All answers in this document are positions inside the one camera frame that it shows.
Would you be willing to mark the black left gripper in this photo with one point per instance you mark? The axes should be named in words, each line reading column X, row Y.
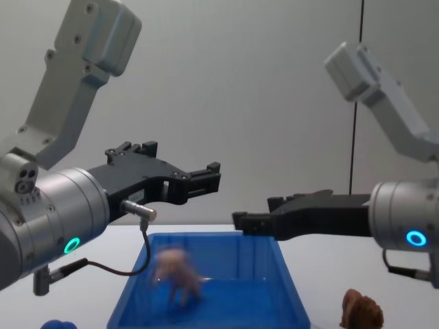
column 144, row 180

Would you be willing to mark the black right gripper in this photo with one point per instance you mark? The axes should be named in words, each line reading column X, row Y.
column 326, row 219

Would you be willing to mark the pink toy pig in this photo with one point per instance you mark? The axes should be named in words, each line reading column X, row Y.
column 181, row 270

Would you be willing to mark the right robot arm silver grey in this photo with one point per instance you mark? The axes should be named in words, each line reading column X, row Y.
column 394, row 212

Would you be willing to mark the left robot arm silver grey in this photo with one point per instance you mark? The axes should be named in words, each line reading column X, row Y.
column 61, row 205

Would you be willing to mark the blue plastic bin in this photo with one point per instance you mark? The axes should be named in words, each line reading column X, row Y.
column 240, row 267

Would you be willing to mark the brown toy animal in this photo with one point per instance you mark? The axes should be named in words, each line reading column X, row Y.
column 363, row 308

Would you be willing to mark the blue toy figure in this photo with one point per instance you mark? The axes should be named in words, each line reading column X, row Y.
column 58, row 324

